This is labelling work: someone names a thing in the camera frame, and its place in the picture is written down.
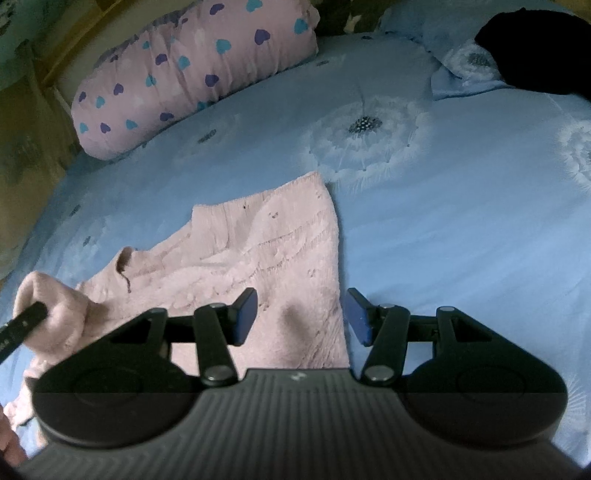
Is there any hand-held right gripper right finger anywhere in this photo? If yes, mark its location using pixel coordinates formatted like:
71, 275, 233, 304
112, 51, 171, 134
346, 287, 500, 387

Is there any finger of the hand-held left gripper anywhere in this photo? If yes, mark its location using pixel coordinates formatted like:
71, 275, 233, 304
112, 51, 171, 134
0, 302, 49, 357

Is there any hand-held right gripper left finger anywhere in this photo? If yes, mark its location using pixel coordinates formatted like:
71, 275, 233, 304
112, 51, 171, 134
99, 287, 258, 387

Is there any pink knitted sweater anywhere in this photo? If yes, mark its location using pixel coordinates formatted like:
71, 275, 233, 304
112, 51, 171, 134
4, 172, 350, 428

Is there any blue dandelion print bed sheet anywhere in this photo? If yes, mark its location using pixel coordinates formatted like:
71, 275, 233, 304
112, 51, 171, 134
0, 32, 591, 464

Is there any pink heart print pillow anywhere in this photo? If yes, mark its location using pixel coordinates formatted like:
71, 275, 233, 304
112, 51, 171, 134
71, 0, 321, 161

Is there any blue dandelion print pillow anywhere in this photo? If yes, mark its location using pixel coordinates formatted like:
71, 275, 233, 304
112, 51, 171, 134
376, 0, 591, 101

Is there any camouflage cloth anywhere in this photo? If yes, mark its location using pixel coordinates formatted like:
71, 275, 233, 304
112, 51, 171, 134
315, 0, 393, 37

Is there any black cloth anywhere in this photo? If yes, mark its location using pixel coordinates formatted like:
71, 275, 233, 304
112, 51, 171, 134
475, 9, 591, 100

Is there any wooden bed frame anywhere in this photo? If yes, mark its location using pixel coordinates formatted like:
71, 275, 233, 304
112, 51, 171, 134
18, 0, 197, 123

